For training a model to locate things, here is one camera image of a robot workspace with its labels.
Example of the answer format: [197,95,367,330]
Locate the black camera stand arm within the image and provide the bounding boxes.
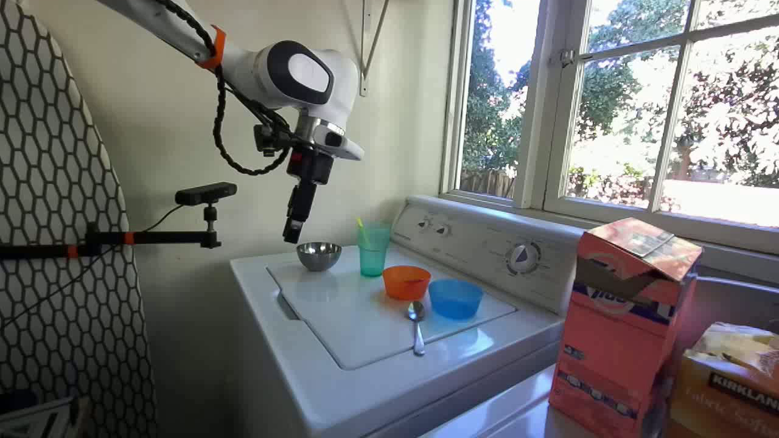
[0,202,224,262]

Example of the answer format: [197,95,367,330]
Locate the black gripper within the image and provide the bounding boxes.
[280,144,336,246]

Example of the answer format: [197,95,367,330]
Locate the white washing machine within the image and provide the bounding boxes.
[228,193,586,438]

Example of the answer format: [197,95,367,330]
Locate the green plastic cup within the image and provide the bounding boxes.
[354,224,393,280]

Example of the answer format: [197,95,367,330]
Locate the Kirkland cardboard box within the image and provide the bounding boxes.
[665,322,779,438]

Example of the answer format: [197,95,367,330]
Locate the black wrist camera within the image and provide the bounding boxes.
[250,118,295,159]

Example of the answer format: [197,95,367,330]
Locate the orange Tide detergent box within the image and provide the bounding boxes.
[548,216,705,438]

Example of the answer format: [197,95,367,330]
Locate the blue plastic bowl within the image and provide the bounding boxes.
[425,277,487,322]

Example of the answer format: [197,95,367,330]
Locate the black stereo camera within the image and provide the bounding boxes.
[172,180,238,207]

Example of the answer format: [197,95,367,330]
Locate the hexagon pattern ironing board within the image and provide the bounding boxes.
[0,0,158,438]

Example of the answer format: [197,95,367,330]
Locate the metal spoon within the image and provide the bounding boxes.
[403,298,427,357]

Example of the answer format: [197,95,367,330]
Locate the white washer lid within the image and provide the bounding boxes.
[264,244,519,371]

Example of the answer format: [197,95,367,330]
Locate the large washer dial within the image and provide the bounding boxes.
[505,238,543,277]

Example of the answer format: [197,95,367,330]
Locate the white dryer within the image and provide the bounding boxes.
[420,266,779,438]

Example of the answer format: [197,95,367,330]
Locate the white window frame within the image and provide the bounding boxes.
[438,0,779,256]

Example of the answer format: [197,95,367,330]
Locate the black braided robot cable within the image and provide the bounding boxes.
[156,0,297,178]

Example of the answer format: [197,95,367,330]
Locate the orange cable strap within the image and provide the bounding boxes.
[202,22,228,72]

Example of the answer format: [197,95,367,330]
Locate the orange plastic bowl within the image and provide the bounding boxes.
[382,266,433,303]

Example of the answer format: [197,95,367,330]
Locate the stainless steel bowl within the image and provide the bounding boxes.
[295,240,343,275]

